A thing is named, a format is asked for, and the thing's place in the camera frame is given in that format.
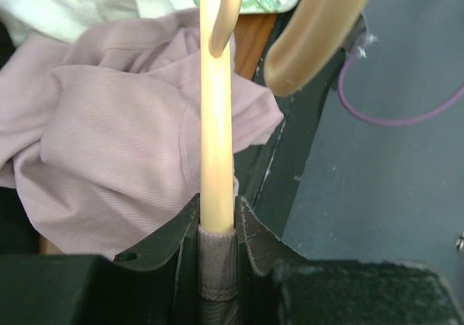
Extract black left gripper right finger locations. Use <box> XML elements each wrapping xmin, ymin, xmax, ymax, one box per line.
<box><xmin>235</xmin><ymin>196</ymin><xmax>307</xmax><ymax>324</ymax></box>

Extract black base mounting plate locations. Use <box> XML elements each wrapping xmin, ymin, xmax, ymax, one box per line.
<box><xmin>235</xmin><ymin>17</ymin><xmax>366</xmax><ymax>236</ymax></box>

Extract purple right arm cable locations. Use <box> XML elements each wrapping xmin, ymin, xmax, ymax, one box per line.
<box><xmin>337</xmin><ymin>49</ymin><xmax>464</xmax><ymax>127</ymax></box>

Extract pink tank top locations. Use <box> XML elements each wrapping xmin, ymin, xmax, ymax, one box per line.
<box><xmin>0</xmin><ymin>7</ymin><xmax>284</xmax><ymax>325</ymax></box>

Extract black tank top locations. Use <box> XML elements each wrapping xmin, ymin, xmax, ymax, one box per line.
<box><xmin>1</xmin><ymin>131</ymin><xmax>40</xmax><ymax>255</ymax></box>

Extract white tank top right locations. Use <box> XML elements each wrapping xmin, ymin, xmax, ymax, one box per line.
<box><xmin>1</xmin><ymin>0</ymin><xmax>200</xmax><ymax>46</ymax></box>

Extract beige hanger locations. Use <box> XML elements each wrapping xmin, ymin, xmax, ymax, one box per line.
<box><xmin>199</xmin><ymin>0</ymin><xmax>368</xmax><ymax>234</ymax></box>

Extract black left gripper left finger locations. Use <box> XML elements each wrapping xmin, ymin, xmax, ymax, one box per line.
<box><xmin>114</xmin><ymin>194</ymin><xmax>200</xmax><ymax>324</ymax></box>

